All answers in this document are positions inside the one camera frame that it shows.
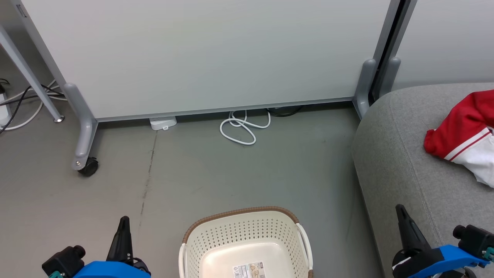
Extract left blue gripper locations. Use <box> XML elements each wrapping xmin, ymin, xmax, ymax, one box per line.
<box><xmin>73</xmin><ymin>216</ymin><xmax>152</xmax><ymax>278</ymax></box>

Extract right blue gripper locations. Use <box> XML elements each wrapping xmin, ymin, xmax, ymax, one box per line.
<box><xmin>391</xmin><ymin>204</ymin><xmax>487</xmax><ymax>278</ymax></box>

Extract red and white garment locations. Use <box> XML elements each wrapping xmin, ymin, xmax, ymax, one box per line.
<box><xmin>423</xmin><ymin>89</ymin><xmax>494</xmax><ymax>189</ymax></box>

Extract cream perforated laundry basket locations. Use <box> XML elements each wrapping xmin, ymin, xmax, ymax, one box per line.
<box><xmin>178</xmin><ymin>206</ymin><xmax>314</xmax><ymax>278</ymax></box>

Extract basket label sticker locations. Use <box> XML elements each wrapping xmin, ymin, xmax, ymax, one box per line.
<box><xmin>232</xmin><ymin>261</ymin><xmax>266</xmax><ymax>278</ymax></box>

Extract grey fabric sofa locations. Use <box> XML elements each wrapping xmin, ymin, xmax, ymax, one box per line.
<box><xmin>351</xmin><ymin>82</ymin><xmax>494</xmax><ymax>278</ymax></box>

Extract black caster wheel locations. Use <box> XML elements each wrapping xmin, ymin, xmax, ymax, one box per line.
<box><xmin>78</xmin><ymin>157</ymin><xmax>99</xmax><ymax>178</ymax></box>

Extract grey partition foot with caster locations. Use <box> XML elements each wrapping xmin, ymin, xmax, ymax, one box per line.
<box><xmin>63</xmin><ymin>83</ymin><xmax>99</xmax><ymax>171</ymax></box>

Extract small white box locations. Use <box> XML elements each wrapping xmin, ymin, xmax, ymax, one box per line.
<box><xmin>149</xmin><ymin>116</ymin><xmax>178</xmax><ymax>131</ymax></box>

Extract white power strip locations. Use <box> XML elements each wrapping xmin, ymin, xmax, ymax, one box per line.
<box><xmin>0</xmin><ymin>83</ymin><xmax>12</xmax><ymax>128</ymax></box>

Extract grey metal table leg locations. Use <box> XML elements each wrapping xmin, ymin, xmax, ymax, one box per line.
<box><xmin>0</xmin><ymin>24</ymin><xmax>65</xmax><ymax>124</ymax></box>

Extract narrow white partition panel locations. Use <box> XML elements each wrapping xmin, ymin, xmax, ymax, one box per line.
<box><xmin>390</xmin><ymin>0</ymin><xmax>494</xmax><ymax>92</ymax></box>

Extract wide white partition panel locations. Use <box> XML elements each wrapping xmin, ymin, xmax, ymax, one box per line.
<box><xmin>11</xmin><ymin>0</ymin><xmax>404</xmax><ymax>123</ymax></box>

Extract white floor cables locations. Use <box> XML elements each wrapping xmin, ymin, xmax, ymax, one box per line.
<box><xmin>0</xmin><ymin>79</ymin><xmax>68</xmax><ymax>132</ymax></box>

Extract coiled white cable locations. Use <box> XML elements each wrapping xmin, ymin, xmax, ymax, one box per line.
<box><xmin>220</xmin><ymin>110</ymin><xmax>272</xmax><ymax>146</ymax></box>

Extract black floor cables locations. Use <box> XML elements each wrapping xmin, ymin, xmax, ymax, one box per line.
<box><xmin>0</xmin><ymin>78</ymin><xmax>64</xmax><ymax>134</ymax></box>

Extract black cable under partition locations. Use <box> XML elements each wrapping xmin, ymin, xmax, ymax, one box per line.
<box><xmin>266</xmin><ymin>105</ymin><xmax>304</xmax><ymax>117</ymax></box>

